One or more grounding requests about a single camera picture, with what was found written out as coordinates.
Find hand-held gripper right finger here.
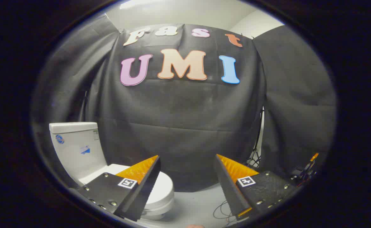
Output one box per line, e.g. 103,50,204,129
215,154,296,221

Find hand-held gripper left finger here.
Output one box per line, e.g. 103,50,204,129
76,155,161,222

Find white toilet lid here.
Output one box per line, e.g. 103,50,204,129
108,163,175,208

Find white toilet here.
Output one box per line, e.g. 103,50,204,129
49,122,175,220

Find white toilet tank cover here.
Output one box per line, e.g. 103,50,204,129
49,122,98,134

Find black backdrop cloth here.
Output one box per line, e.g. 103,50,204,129
32,14,336,192

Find dark device with orange tip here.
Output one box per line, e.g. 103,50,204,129
291,153,319,187

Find black floor cable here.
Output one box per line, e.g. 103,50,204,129
213,200,237,227

